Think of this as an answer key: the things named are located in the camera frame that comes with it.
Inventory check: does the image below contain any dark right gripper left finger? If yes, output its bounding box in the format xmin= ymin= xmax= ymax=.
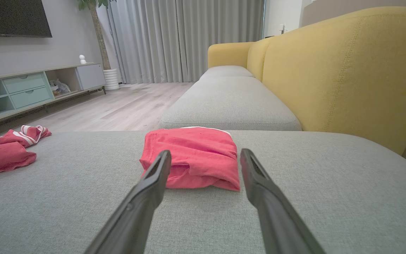
xmin=84 ymin=150 xmax=172 ymax=254

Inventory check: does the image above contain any medium grey sofa seat cushion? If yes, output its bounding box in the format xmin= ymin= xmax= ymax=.
xmin=159 ymin=76 xmax=302 ymax=132

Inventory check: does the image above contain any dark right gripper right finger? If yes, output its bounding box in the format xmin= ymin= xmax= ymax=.
xmin=240 ymin=148 xmax=327 ymax=254

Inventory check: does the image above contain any indoor tree plant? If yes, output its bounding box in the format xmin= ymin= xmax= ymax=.
xmin=77 ymin=0 xmax=117 ymax=70

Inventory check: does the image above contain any grey pleated curtain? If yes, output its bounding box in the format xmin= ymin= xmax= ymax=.
xmin=106 ymin=0 xmax=265 ymax=84

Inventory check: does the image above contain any white ribbed plant pot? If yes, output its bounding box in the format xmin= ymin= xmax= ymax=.
xmin=103 ymin=68 xmax=120 ymax=91

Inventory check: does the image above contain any teal cabinet drawer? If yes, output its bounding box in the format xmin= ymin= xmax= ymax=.
xmin=10 ymin=86 xmax=53 ymax=109
xmin=4 ymin=73 xmax=47 ymax=94

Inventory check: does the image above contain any crumpled plastic bag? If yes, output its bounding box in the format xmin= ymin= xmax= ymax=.
xmin=49 ymin=78 xmax=71 ymax=96

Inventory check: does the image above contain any large grey sofa seat cushion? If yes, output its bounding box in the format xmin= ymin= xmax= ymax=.
xmin=0 ymin=131 xmax=406 ymax=254

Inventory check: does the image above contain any red white sports jersey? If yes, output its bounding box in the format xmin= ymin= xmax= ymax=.
xmin=0 ymin=125 xmax=52 ymax=180
xmin=140 ymin=126 xmax=241 ymax=192

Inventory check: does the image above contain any small grey sofa seat cushion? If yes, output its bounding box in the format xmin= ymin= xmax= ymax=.
xmin=199 ymin=65 xmax=255 ymax=80

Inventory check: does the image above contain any grey teal television cabinet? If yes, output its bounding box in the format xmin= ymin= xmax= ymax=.
xmin=0 ymin=63 xmax=106 ymax=129

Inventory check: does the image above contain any yellow sofa backrest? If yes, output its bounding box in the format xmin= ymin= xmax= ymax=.
xmin=208 ymin=6 xmax=406 ymax=156

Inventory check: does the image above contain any black flat television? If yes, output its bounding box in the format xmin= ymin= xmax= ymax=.
xmin=0 ymin=0 xmax=53 ymax=38

